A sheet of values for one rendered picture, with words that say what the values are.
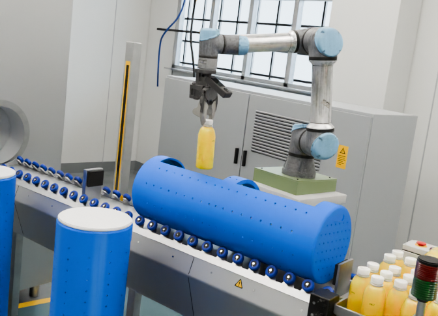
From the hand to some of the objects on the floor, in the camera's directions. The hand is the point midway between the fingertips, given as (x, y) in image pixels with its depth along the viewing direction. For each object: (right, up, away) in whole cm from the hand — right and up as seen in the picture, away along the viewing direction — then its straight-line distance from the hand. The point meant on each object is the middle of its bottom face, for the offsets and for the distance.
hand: (207, 121), depth 227 cm
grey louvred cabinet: (+28, -108, +245) cm, 269 cm away
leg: (-118, -112, +120) cm, 202 cm away
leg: (-42, -131, +61) cm, 151 cm away
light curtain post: (-60, -121, +108) cm, 173 cm away
